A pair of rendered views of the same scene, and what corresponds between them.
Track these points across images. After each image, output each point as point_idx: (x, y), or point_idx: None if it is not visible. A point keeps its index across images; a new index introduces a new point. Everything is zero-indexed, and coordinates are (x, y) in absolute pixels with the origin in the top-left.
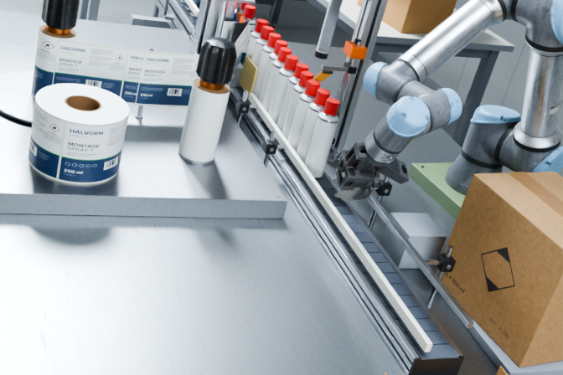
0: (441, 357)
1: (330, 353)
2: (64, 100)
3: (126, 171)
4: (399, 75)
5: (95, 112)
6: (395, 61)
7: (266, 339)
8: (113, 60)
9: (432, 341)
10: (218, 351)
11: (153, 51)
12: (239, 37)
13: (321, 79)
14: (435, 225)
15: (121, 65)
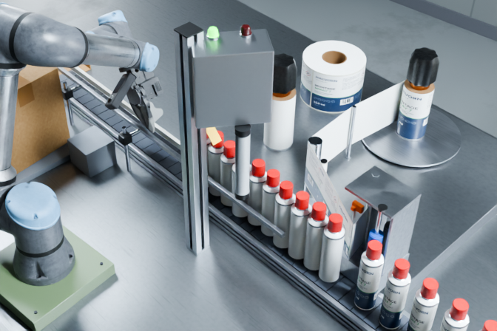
0: (60, 74)
1: (120, 75)
2: (344, 54)
3: (299, 103)
4: (130, 38)
5: (320, 54)
6: (137, 43)
7: (155, 69)
8: (373, 105)
9: (66, 80)
10: (173, 55)
11: (352, 107)
12: (330, 182)
13: (214, 141)
14: (77, 145)
15: (367, 111)
